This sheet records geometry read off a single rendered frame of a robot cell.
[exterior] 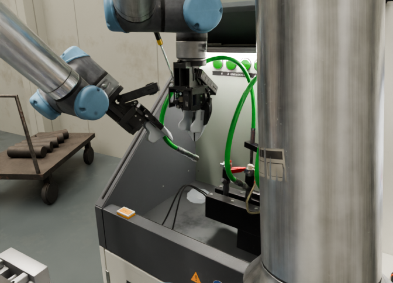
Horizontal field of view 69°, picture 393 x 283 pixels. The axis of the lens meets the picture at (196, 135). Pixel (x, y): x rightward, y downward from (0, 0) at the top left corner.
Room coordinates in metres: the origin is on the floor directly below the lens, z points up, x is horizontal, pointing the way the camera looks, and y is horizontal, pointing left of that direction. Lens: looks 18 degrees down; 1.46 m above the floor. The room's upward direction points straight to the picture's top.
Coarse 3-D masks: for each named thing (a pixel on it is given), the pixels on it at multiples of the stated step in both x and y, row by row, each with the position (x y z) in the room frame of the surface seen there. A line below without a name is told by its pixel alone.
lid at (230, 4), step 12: (228, 0) 0.99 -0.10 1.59; (240, 0) 0.97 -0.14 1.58; (252, 0) 0.96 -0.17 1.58; (228, 12) 1.02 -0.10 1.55; (240, 12) 1.00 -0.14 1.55; (252, 12) 0.98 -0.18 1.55; (228, 24) 1.08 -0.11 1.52; (240, 24) 1.06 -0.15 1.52; (252, 24) 1.03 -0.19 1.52; (216, 36) 1.18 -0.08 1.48; (228, 36) 1.16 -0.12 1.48; (240, 36) 1.13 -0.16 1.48; (252, 36) 1.10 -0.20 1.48
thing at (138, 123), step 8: (120, 88) 0.78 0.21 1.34; (112, 96) 0.76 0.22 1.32; (120, 96) 0.79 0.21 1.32; (112, 104) 0.78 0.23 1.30; (120, 104) 0.78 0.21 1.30; (128, 104) 0.79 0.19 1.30; (136, 104) 0.78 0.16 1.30; (112, 112) 0.78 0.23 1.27; (120, 112) 0.77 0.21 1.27; (128, 112) 0.76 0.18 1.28; (136, 112) 0.78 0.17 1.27; (120, 120) 0.75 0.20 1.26; (128, 120) 0.76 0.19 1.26; (136, 120) 0.77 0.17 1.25; (144, 120) 0.78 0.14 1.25; (128, 128) 0.76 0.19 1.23; (136, 128) 0.76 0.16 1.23
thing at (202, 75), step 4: (200, 72) 0.72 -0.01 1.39; (204, 72) 0.74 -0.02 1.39; (200, 76) 0.72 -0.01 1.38; (204, 76) 0.74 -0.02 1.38; (200, 80) 0.73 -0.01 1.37; (204, 80) 0.74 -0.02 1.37; (208, 80) 0.75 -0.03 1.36; (208, 84) 0.75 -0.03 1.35; (212, 84) 0.77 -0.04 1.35; (212, 88) 0.77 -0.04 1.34; (216, 88) 0.79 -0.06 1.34; (212, 92) 0.78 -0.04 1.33
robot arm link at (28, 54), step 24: (0, 0) 0.53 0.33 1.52; (0, 24) 0.51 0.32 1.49; (24, 24) 0.55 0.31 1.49; (0, 48) 0.51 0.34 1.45; (24, 48) 0.53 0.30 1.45; (48, 48) 0.57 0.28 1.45; (24, 72) 0.55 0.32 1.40; (48, 72) 0.56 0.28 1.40; (72, 72) 0.60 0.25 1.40; (72, 96) 0.59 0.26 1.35; (96, 96) 0.61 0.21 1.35
